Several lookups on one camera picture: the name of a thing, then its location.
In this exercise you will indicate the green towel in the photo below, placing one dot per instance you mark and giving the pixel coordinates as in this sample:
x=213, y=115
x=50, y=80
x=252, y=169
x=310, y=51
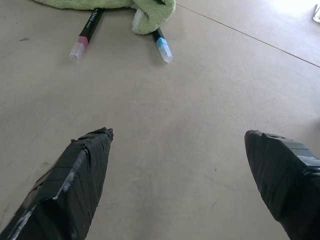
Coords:
x=140, y=11

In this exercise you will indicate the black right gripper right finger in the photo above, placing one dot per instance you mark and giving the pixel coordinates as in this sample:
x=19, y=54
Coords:
x=285, y=180

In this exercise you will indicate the clear object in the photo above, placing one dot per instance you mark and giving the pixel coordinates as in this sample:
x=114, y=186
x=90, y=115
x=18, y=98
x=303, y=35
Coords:
x=316, y=13

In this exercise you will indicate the black marker blue cap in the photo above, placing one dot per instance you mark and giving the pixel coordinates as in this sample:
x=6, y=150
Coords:
x=163, y=46

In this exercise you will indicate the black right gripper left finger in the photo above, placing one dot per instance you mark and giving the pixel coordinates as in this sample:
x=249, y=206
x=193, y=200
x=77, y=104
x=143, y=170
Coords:
x=67, y=190

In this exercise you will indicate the black marker red cap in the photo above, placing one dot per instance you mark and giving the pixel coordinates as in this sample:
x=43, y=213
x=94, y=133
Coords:
x=88, y=28

